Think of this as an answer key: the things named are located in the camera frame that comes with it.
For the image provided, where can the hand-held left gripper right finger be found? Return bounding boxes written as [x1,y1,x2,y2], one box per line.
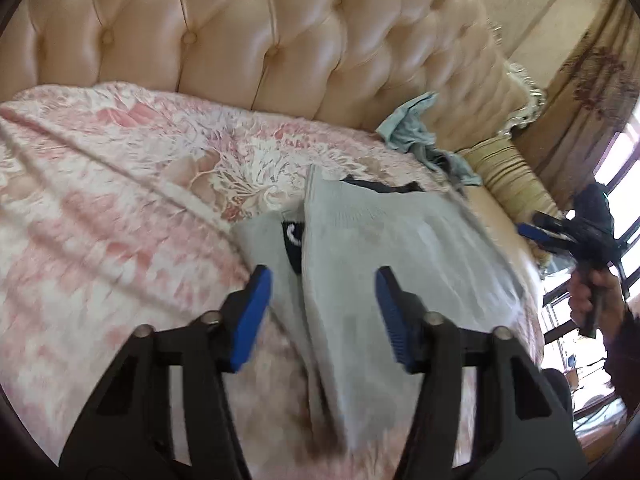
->
[375,266,588,480]

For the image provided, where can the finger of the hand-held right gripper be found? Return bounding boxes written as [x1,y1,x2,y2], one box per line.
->
[517,222,576,256]
[531,211,576,236]

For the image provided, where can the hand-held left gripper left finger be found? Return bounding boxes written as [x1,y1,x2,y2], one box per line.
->
[59,265,273,480]

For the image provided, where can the grey sweater navy collar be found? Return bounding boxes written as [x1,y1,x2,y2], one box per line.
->
[232,165,526,461]

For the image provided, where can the person's right forearm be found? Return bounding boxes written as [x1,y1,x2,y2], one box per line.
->
[602,302,640,391]

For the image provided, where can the person's right hand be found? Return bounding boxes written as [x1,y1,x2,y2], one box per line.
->
[569,267,628,333]

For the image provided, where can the striped cushion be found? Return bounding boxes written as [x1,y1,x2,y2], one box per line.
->
[457,137,566,266]

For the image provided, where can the black framed window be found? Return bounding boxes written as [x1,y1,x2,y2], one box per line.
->
[540,110,640,411]

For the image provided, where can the brown patterned curtain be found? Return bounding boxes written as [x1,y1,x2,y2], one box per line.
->
[515,0,640,211]

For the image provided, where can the blue-grey crumpled garment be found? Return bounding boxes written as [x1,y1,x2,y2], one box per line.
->
[376,91,483,187]

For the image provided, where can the pink floral blanket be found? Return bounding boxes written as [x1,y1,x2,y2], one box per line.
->
[0,81,546,480]

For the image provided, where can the beige tufted leather sofa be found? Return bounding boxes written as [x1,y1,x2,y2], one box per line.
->
[0,0,548,281]

